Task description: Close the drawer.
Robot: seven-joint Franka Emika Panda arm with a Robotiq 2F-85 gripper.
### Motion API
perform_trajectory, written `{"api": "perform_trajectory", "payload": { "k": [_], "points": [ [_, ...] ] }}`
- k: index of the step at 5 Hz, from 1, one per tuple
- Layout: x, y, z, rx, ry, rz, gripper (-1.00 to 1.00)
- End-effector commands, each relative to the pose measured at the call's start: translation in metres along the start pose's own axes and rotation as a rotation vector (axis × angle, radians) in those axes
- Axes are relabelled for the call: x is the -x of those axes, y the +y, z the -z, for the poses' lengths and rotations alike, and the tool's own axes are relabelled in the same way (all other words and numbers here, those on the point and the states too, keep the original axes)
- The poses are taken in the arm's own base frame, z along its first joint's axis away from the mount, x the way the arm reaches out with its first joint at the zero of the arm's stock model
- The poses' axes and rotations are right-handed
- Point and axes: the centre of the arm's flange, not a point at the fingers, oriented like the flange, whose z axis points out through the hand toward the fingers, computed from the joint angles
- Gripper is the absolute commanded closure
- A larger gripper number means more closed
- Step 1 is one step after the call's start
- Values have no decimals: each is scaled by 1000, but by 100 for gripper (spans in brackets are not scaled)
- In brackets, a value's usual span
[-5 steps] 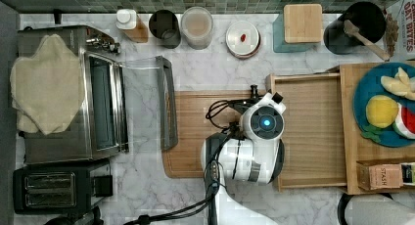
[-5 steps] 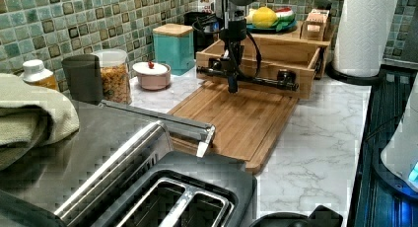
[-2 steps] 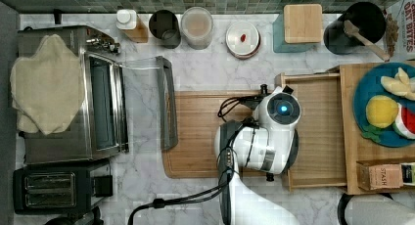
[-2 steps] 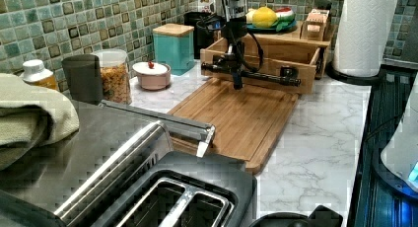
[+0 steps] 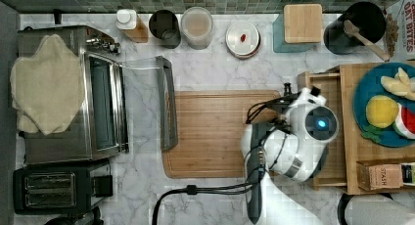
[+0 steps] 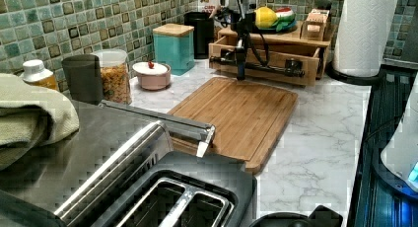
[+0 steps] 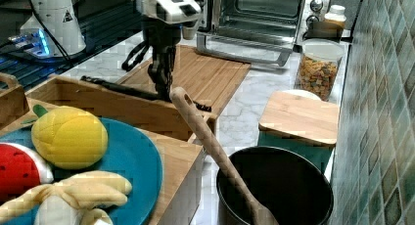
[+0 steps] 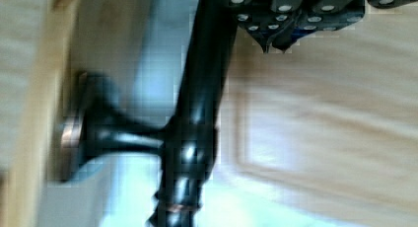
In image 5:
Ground toaster oven glass door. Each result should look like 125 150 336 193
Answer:
121 56 178 151

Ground toy watermelon slice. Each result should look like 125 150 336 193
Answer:
392 105 415 140

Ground clear jar with cereal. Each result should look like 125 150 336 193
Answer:
181 7 214 50

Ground yellow toy lemon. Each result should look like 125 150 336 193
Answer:
366 95 399 128

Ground beige folded towel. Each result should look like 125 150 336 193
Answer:
10 34 85 135

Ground wooden spatula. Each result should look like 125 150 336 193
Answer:
344 20 390 62

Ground black paper towel holder base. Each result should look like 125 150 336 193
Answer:
337 194 392 225

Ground toy banana pieces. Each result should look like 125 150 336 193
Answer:
381 67 415 101

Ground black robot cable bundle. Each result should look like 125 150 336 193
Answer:
151 99 295 225

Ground teal canister with wooden lid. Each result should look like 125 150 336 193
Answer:
272 4 323 53

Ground black round object bottom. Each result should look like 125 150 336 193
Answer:
44 207 105 225

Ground dark grey cup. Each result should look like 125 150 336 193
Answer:
149 10 181 49

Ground bamboo cutting board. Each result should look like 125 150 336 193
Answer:
162 90 279 178

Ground stash tea box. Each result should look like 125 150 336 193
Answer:
357 162 414 191

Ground white-capped spice bottle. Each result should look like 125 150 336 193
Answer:
115 9 149 43

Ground green toy leaf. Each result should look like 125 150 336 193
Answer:
361 124 383 144

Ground wooden drawer cabinet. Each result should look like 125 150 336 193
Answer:
313 63 414 195

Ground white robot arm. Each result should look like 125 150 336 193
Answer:
241 87 340 225

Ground black utensil holder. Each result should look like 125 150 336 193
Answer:
323 2 387 55

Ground stainless toaster oven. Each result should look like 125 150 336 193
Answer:
18 25 129 164

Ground white paper towel roll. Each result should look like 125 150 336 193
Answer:
338 195 415 225

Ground oat bites cereal box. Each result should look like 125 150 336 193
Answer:
385 0 415 61

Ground black two-slot toaster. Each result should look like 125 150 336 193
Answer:
13 159 114 215

